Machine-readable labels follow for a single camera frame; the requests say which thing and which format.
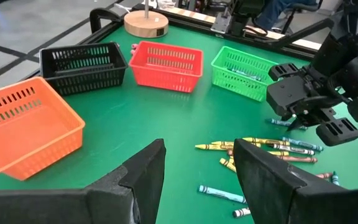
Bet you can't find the orange plastic basket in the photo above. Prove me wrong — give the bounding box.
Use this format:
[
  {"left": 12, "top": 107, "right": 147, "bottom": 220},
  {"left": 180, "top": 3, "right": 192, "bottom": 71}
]
[{"left": 0, "top": 77, "right": 86, "bottom": 181}]

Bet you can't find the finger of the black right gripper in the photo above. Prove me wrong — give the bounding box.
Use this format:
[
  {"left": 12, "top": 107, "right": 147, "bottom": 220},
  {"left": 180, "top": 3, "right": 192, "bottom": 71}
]
[
  {"left": 315, "top": 118, "right": 358, "bottom": 147},
  {"left": 265, "top": 63, "right": 307, "bottom": 131}
]

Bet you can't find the white power cable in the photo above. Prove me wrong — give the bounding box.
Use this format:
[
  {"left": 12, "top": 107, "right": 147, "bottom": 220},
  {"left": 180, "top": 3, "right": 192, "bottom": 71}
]
[{"left": 149, "top": 0, "right": 177, "bottom": 10}]

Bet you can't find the black plastic basket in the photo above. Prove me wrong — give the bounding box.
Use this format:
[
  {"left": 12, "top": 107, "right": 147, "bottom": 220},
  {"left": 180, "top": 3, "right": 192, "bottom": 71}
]
[{"left": 39, "top": 42, "right": 129, "bottom": 96}]

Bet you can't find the person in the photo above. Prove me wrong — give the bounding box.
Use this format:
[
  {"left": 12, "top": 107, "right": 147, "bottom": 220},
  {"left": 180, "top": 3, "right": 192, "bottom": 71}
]
[{"left": 253, "top": 0, "right": 319, "bottom": 32}]

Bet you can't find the grey metal mounting plate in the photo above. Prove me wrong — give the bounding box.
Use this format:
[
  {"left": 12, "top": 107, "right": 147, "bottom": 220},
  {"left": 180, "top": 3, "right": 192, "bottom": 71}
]
[{"left": 210, "top": 12, "right": 232, "bottom": 34}]

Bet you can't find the green plastic basket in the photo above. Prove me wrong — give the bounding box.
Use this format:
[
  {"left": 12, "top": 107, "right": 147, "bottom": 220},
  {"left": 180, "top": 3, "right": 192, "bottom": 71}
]
[{"left": 210, "top": 45, "right": 279, "bottom": 103}]

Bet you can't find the black office chair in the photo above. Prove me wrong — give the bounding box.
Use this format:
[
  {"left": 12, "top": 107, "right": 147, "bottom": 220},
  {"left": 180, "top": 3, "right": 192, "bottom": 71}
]
[{"left": 280, "top": 0, "right": 324, "bottom": 35}]

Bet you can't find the round wooden lamp base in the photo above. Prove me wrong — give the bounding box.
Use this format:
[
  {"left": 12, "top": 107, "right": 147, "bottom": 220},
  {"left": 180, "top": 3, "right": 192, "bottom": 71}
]
[{"left": 123, "top": 10, "right": 170, "bottom": 39}]

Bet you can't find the red plastic basket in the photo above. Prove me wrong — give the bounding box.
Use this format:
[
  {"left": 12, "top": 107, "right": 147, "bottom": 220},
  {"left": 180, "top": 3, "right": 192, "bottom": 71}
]
[{"left": 128, "top": 40, "right": 204, "bottom": 93}]

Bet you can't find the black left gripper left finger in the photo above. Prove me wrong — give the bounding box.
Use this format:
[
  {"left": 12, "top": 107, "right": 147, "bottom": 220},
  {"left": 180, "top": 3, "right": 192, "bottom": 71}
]
[{"left": 0, "top": 139, "right": 167, "bottom": 224}]

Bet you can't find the black frame strut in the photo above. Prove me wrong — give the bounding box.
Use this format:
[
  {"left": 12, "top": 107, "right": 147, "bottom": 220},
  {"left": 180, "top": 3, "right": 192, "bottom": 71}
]
[{"left": 268, "top": 17, "right": 335, "bottom": 50}]

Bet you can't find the black corner bracket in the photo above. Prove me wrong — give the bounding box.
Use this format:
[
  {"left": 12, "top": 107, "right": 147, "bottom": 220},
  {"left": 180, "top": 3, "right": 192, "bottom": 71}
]
[{"left": 89, "top": 7, "right": 122, "bottom": 34}]

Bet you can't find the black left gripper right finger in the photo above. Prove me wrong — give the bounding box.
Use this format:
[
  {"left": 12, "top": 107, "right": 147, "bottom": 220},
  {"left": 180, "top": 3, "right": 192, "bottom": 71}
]
[{"left": 233, "top": 139, "right": 358, "bottom": 224}]

